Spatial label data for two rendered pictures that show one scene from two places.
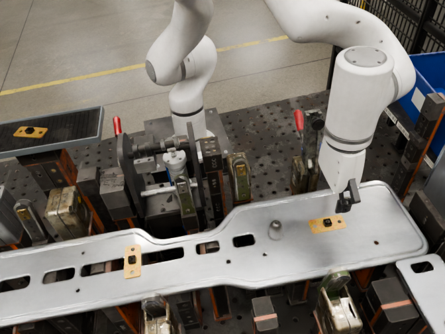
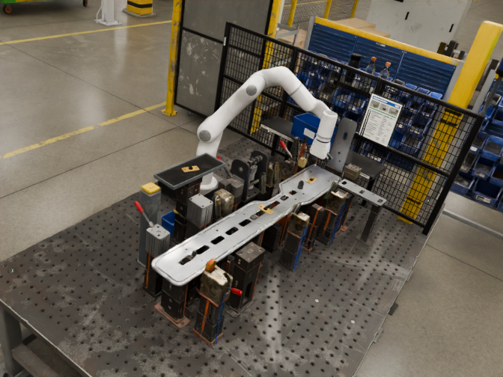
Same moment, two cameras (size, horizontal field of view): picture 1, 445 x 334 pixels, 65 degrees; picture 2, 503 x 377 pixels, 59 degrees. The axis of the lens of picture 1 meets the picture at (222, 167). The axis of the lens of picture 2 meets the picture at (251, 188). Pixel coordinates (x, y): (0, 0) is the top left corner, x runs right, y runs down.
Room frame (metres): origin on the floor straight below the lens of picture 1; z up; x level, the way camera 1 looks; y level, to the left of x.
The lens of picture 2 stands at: (-0.64, 1.83, 2.31)
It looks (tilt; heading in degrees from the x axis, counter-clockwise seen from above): 32 degrees down; 306
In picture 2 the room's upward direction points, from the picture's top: 12 degrees clockwise
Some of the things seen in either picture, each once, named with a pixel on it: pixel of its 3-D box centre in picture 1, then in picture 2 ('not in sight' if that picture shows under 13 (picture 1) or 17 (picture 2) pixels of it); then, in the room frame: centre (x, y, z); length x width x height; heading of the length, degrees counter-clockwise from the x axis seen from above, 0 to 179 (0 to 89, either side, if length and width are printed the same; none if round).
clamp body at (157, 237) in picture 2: not in sight; (156, 262); (0.54, 0.83, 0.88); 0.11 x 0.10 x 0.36; 4
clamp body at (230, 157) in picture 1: (241, 205); (264, 192); (0.64, -0.04, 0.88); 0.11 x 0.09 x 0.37; 4
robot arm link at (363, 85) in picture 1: (359, 91); (327, 123); (0.46, -0.24, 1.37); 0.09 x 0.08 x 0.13; 118
